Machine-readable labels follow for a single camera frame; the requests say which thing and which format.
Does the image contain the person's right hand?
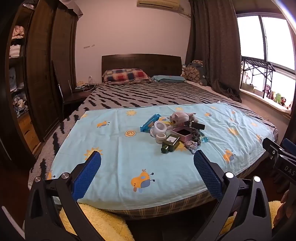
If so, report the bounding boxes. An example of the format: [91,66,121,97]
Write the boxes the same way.
[273,189,296,229]

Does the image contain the purple white scrunchie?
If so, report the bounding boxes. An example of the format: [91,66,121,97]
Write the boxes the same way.
[184,140,199,155]

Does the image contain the bed with plaid mattress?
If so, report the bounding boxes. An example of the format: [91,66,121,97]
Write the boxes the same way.
[28,82,277,186]

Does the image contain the window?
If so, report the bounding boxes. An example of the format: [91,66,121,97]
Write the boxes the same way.
[236,13,296,113]

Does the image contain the brown monkey plush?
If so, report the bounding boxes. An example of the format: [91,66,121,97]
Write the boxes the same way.
[262,84,273,99]

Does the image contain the plaid pillow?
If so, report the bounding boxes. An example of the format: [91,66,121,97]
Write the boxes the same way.
[102,68,151,83]

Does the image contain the grey plush toy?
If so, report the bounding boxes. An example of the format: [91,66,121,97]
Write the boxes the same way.
[167,112,199,126]

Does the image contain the brown patterned cushion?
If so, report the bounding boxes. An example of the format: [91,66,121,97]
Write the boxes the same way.
[181,60,208,86]

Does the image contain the dark wooden headboard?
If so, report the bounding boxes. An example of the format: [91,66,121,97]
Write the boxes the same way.
[102,54,182,83]

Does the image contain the small red plush toy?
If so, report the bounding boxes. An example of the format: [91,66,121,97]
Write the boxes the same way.
[281,97,292,110]

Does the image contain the pink box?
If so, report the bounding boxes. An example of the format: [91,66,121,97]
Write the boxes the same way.
[171,126,194,143]

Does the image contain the black folding rack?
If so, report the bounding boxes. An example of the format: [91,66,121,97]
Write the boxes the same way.
[240,56,277,99]

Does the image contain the yellow fluffy blanket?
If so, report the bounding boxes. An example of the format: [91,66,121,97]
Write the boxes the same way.
[59,200,282,241]

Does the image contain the brown curtain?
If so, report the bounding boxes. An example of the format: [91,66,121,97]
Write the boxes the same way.
[184,0,242,104]

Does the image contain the teal pillow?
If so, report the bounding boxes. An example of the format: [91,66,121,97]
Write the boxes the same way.
[151,75,187,83]

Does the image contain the blue snack packet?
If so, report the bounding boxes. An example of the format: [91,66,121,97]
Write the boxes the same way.
[140,113,161,133]

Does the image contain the wall air conditioner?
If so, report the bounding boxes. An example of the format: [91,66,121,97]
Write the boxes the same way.
[136,0,184,11]

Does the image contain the pink folded clothes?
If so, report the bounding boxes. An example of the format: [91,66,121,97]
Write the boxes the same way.
[11,25,26,39]

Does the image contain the plaid bed mattress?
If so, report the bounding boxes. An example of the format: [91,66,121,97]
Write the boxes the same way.
[79,120,279,220]

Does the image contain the dark wooden wardrobe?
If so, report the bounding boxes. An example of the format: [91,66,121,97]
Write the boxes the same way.
[0,0,79,161]

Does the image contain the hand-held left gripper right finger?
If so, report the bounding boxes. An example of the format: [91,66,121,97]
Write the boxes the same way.
[192,149,272,241]

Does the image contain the dark wooden chair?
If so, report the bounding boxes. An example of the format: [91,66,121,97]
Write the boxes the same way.
[52,60,93,121]

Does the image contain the green glass bottle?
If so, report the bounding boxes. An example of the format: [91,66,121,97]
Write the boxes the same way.
[161,134,180,154]

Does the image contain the white striped folded clothes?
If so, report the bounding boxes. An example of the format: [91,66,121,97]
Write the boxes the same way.
[9,45,22,57]

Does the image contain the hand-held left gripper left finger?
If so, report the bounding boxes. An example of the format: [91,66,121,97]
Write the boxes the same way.
[24,151,104,241]

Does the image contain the light blue printed sheet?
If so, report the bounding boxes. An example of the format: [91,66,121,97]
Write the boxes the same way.
[47,102,266,210]

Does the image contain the white tape roll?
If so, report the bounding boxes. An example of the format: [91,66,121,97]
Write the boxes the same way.
[154,120,168,135]

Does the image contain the black box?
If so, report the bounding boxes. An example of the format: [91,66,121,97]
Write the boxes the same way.
[183,120,206,131]

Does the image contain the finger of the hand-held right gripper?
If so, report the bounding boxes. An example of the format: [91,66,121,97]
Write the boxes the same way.
[282,138,296,152]
[262,137,286,161]

